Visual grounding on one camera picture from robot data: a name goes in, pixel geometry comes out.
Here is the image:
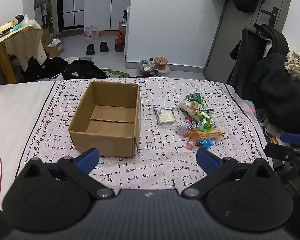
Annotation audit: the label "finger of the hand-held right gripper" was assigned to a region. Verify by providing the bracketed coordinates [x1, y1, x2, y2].
[264, 144, 300, 176]
[280, 132, 300, 147]

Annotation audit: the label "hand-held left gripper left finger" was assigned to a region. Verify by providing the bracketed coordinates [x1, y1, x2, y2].
[16, 148, 115, 200]

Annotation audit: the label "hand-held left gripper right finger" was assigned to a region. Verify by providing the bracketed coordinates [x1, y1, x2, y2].
[182, 147, 280, 199]

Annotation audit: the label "blue snack packet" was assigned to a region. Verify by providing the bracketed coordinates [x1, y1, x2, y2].
[197, 139, 217, 149]

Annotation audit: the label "pink orange snack packet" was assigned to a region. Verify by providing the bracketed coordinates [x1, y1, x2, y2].
[184, 137, 198, 151]

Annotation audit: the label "orange cracker packet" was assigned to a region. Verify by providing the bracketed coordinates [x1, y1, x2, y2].
[189, 129, 225, 139]

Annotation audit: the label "brown cardboard box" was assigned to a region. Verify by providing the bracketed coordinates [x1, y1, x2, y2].
[68, 80, 141, 158]

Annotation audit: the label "small green white snack packet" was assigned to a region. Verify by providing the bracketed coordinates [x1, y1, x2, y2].
[196, 112, 213, 132]

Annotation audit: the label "purple snack packet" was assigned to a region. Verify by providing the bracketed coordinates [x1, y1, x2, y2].
[176, 122, 193, 137]

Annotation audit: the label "long white snack packet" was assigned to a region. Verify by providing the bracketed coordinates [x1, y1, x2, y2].
[176, 99, 203, 121]

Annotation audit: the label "clear packet of white cakes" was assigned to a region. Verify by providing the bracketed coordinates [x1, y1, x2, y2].
[153, 106, 177, 127]

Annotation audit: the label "black coats on rack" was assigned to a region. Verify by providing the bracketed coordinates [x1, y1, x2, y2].
[226, 23, 300, 135]

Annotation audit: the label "beige knitted cloth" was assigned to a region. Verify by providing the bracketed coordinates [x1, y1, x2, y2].
[284, 50, 300, 92]

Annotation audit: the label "white bed sheet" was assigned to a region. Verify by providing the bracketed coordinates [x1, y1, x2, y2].
[0, 81, 57, 210]

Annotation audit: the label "green floor rug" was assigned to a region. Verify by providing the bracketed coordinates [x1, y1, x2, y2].
[100, 68, 131, 78]

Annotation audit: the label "black backpack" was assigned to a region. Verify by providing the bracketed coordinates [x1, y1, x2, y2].
[62, 59, 108, 80]

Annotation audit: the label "clear plastic container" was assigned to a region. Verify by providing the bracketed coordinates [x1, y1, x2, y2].
[156, 66, 170, 77]

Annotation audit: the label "pile of black clothes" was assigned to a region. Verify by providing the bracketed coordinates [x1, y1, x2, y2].
[25, 56, 69, 82]

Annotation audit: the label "grey door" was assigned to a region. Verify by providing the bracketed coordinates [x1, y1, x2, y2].
[202, 0, 294, 83]

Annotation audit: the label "brown lidded tub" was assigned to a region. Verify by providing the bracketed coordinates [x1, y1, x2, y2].
[154, 56, 168, 70]

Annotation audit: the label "clear plastic bag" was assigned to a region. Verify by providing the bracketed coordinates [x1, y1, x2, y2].
[137, 59, 155, 77]

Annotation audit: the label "open cardboard floor box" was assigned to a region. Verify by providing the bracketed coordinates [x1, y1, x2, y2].
[46, 39, 64, 58]

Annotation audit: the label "dark red-labelled bottle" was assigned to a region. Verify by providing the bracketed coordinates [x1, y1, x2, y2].
[115, 30, 125, 53]

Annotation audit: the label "pink wrapped water bottle pack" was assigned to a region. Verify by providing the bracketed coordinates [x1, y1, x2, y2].
[84, 25, 100, 39]

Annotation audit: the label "yellow wooden table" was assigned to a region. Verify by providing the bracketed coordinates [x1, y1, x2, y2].
[0, 42, 17, 84]

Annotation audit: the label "dotted cream tablecloth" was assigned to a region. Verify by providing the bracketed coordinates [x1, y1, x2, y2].
[0, 20, 49, 80]

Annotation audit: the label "white kitchen cabinet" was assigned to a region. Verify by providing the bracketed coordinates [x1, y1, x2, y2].
[83, 0, 131, 32]

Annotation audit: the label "dark-haired doll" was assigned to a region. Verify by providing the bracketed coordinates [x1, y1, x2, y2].
[11, 14, 25, 30]

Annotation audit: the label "white refrigerator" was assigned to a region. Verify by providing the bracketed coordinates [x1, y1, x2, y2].
[59, 0, 87, 30]

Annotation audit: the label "black door handle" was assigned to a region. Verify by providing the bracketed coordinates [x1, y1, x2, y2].
[261, 7, 279, 28]

